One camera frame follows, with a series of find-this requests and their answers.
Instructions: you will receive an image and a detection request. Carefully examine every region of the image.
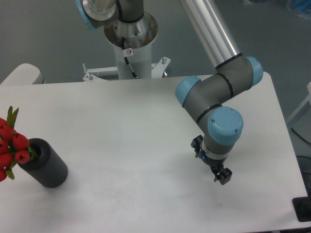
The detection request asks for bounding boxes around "blue plastic bag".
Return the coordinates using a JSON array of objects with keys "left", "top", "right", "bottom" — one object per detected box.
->
[{"left": 285, "top": 0, "right": 311, "bottom": 19}]

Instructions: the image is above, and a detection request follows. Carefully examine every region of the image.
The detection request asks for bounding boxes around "red tulip bouquet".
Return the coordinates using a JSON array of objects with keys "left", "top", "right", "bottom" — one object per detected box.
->
[{"left": 0, "top": 106, "right": 38, "bottom": 181}]

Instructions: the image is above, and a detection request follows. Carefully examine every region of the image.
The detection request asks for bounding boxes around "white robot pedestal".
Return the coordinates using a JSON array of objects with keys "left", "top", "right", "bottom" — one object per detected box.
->
[{"left": 83, "top": 12, "right": 171, "bottom": 82}]

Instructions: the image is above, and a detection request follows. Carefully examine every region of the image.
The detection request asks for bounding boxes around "black cable on floor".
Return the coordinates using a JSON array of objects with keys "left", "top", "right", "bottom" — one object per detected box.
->
[{"left": 291, "top": 127, "right": 311, "bottom": 145}]

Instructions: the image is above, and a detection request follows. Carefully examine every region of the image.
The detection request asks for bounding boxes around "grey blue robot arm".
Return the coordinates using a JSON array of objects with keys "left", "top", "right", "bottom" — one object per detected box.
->
[{"left": 75, "top": 0, "right": 263, "bottom": 184}]

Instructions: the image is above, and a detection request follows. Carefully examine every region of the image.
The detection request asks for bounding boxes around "black box at table edge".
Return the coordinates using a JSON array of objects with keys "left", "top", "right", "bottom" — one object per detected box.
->
[{"left": 292, "top": 197, "right": 311, "bottom": 222}]

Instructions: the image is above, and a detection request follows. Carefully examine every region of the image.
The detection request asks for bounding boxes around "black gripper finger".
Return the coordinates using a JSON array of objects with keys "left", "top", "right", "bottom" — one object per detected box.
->
[
  {"left": 190, "top": 135, "right": 203, "bottom": 157},
  {"left": 211, "top": 166, "right": 232, "bottom": 185}
]

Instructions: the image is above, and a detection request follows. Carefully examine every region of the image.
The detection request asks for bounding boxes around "white furniture frame right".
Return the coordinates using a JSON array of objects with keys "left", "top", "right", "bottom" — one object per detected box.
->
[{"left": 286, "top": 83, "right": 311, "bottom": 127}]

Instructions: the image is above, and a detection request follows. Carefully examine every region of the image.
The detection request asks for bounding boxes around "dark grey ribbed vase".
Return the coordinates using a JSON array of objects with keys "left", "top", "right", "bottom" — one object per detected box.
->
[{"left": 19, "top": 138, "right": 68, "bottom": 188}]

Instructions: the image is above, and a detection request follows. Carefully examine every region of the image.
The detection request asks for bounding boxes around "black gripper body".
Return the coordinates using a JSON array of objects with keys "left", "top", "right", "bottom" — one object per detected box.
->
[{"left": 199, "top": 150, "right": 226, "bottom": 171}]

